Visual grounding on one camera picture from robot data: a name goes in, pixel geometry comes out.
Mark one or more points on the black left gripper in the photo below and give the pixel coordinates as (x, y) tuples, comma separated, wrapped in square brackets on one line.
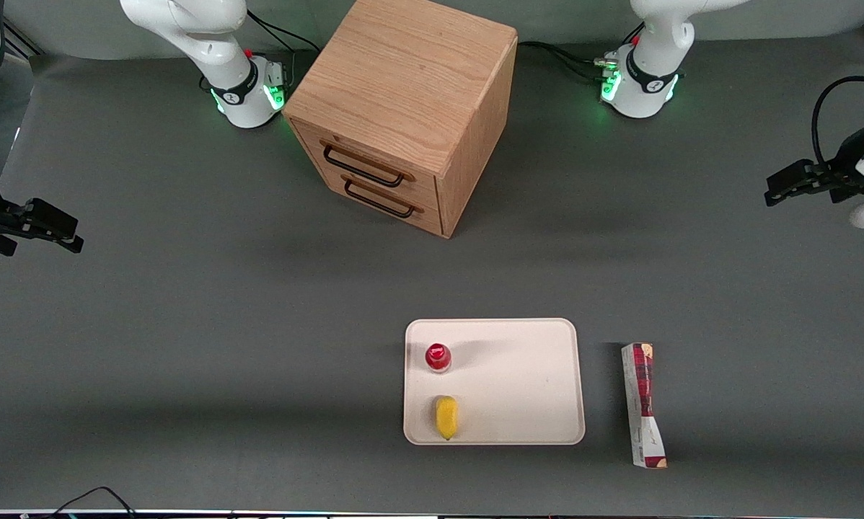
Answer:
[(843, 171)]

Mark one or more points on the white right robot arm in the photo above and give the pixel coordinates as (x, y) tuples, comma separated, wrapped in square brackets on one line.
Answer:
[(219, 50)]

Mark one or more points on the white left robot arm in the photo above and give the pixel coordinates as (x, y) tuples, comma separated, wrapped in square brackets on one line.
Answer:
[(652, 68)]

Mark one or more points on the red cookie box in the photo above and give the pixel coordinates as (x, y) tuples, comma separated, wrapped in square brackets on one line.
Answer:
[(644, 404)]

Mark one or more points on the cream plastic tray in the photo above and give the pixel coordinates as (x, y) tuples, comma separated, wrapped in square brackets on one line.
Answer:
[(518, 382)]

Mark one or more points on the dark grey table mat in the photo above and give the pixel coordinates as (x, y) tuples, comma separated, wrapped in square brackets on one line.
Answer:
[(187, 324)]

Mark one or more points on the wooden drawer front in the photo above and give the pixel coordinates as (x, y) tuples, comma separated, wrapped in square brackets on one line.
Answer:
[(403, 216), (374, 155)]

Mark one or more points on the wooden drawer cabinet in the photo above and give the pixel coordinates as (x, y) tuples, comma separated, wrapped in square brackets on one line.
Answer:
[(403, 79)]

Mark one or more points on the small red capped bottle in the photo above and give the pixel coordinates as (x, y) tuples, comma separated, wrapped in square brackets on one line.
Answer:
[(438, 357)]

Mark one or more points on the small yellow food item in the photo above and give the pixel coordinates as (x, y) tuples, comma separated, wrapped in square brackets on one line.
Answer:
[(446, 417)]

